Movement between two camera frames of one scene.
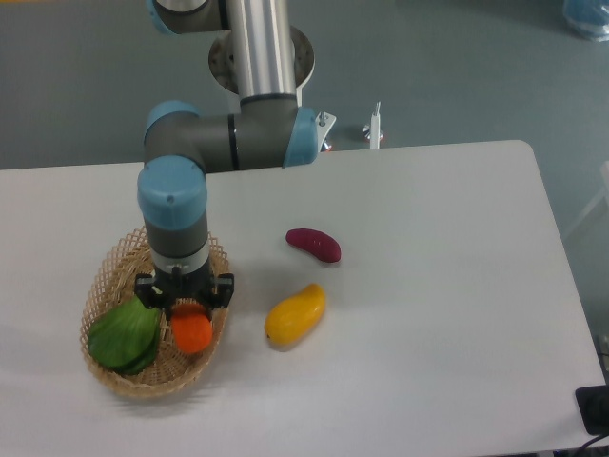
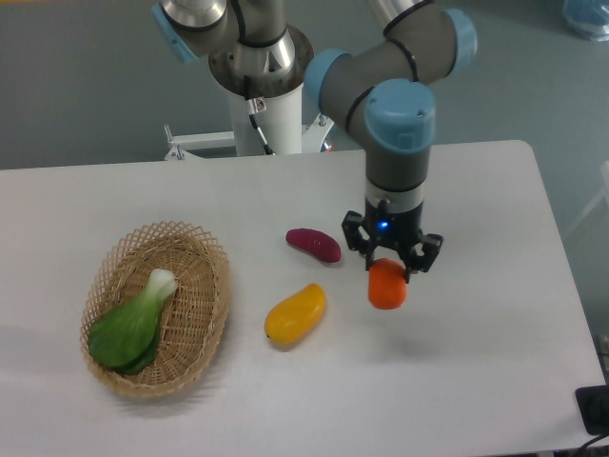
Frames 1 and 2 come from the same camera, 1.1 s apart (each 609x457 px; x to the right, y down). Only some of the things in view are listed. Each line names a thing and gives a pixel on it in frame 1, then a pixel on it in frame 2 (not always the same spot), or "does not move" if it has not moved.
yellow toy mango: x=295 y=319 does not move
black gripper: x=169 y=287 to x=401 y=228
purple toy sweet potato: x=323 y=246 does not move
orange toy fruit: x=191 y=327 to x=387 y=288
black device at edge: x=593 y=403 does not move
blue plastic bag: x=589 y=18 does not move
